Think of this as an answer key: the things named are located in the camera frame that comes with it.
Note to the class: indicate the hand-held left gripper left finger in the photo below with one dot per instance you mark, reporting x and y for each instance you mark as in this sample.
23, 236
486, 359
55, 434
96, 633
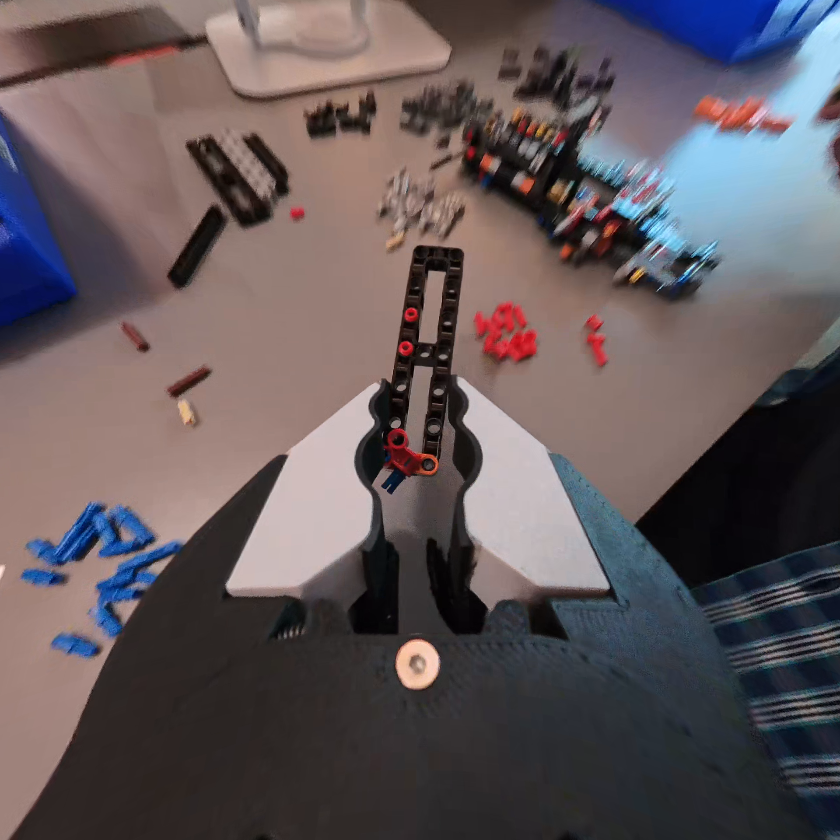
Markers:
302, 525

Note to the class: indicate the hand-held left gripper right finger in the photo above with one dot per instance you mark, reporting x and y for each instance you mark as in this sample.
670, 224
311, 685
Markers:
538, 525

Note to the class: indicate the red connector piece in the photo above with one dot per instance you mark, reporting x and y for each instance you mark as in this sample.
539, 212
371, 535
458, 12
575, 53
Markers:
397, 446

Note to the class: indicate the orange connector block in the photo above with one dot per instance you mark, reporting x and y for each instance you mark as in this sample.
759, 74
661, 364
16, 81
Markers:
426, 464

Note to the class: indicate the pile of red pins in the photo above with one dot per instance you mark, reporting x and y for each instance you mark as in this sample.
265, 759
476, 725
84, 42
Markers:
508, 334

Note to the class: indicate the black lego frame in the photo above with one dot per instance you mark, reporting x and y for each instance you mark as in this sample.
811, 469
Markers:
449, 295
220, 177

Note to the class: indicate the multicoloured lego assembly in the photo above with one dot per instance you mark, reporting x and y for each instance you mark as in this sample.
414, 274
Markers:
558, 190

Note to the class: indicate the tan connector pin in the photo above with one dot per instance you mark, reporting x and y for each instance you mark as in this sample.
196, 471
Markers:
187, 412
394, 242

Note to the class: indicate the short brown axle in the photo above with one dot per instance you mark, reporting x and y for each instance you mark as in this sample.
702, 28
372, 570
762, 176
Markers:
189, 382

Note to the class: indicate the pile of blue pins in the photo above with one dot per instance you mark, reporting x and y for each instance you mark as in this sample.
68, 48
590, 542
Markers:
105, 558

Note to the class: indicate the long brown axle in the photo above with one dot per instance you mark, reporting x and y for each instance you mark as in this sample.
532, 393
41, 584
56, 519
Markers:
134, 336

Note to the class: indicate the long black beam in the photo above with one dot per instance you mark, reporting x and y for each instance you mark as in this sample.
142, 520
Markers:
197, 246

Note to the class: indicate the pile of grey connector pieces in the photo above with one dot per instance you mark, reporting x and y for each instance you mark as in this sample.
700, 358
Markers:
420, 207

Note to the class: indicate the short black beam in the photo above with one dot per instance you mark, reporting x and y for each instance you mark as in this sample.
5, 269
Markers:
269, 161
277, 174

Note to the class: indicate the light grey beam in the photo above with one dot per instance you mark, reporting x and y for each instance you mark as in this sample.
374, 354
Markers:
239, 161
253, 157

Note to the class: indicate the blue storage bin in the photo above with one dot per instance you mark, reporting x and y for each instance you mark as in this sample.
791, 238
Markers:
709, 26
26, 249

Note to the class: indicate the pile of black connector pieces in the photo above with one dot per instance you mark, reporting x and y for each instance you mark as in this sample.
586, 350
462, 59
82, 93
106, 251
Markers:
338, 117

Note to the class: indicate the pile of dark grey pieces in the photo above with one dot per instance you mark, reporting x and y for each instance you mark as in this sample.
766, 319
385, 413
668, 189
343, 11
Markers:
446, 108

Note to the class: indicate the pile of small black pins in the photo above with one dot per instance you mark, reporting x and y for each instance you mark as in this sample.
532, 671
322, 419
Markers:
558, 75

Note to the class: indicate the pile of orange pieces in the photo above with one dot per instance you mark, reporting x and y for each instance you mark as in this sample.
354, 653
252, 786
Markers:
741, 115

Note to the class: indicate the white book stand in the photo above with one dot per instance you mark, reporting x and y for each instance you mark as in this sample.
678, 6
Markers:
328, 59

